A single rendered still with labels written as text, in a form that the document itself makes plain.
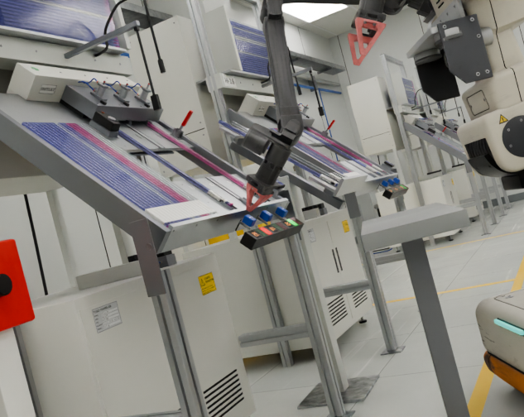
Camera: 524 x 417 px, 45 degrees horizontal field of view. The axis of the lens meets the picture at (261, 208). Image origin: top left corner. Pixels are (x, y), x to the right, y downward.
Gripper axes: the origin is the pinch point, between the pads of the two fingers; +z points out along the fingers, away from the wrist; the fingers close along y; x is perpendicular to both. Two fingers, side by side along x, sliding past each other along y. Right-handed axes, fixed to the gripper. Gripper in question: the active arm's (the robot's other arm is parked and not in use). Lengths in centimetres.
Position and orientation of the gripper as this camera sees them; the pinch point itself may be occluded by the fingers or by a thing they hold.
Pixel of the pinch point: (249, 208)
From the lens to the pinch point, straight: 174.7
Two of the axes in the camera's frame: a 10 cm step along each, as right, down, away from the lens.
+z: -4.5, 8.4, 3.0
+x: 7.8, 5.3, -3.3
